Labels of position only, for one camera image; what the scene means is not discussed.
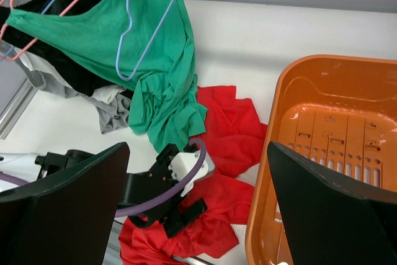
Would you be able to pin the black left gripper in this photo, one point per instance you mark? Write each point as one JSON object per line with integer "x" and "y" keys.
{"x": 154, "y": 196}

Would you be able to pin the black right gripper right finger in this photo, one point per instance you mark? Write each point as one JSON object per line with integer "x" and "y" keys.
{"x": 328, "y": 217}

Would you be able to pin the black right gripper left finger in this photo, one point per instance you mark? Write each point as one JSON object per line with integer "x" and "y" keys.
{"x": 66, "y": 217}

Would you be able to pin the red tank top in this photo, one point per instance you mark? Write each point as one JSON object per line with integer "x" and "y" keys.
{"x": 234, "y": 138}

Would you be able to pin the white tank top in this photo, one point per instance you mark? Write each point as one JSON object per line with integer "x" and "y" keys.
{"x": 44, "y": 76}

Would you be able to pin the green tank top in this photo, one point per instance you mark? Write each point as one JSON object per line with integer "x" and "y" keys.
{"x": 146, "y": 46}

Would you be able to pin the black tank top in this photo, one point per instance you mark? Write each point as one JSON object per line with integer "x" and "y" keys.
{"x": 76, "y": 76}

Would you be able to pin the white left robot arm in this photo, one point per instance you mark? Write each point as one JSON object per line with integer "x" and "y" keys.
{"x": 20, "y": 168}

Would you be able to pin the grey tank top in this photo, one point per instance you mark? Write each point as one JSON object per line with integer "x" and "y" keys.
{"x": 111, "y": 116}

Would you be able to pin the orange plastic laundry basket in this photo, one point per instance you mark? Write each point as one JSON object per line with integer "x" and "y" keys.
{"x": 338, "y": 111}

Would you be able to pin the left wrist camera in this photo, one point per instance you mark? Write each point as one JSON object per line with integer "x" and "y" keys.
{"x": 184, "y": 162}

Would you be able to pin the aluminium table edge rail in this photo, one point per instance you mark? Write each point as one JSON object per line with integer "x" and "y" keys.
{"x": 16, "y": 106}

